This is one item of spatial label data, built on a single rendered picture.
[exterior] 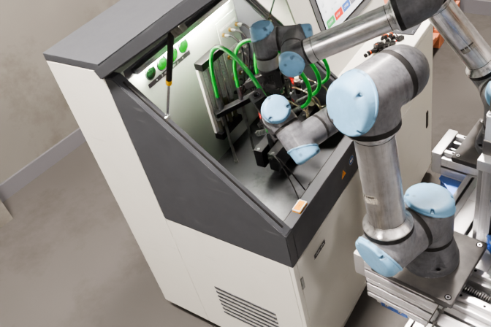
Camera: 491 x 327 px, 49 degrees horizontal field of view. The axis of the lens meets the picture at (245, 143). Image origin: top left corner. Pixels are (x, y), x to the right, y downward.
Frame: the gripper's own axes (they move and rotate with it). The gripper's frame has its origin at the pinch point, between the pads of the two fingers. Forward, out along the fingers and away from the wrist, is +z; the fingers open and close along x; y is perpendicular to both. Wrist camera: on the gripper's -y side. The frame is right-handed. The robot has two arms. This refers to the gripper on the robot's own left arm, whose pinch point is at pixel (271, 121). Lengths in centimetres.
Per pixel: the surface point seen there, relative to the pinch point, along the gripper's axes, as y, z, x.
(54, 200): -56, 183, -136
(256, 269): 40, 27, -31
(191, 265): 26, 56, -56
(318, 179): 24.1, 16.5, 4.3
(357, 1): -33, 60, 66
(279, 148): 6.7, 27.3, -0.7
